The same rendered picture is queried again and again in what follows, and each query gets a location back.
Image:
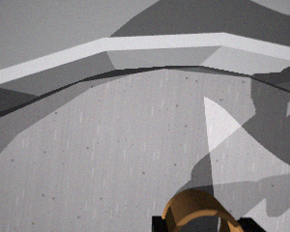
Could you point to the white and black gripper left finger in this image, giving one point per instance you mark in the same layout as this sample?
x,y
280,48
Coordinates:
x,y
159,224

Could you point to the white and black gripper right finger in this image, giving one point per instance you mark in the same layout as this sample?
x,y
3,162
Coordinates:
x,y
249,225

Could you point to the bronze bushing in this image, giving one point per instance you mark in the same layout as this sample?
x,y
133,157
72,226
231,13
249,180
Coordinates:
x,y
194,203

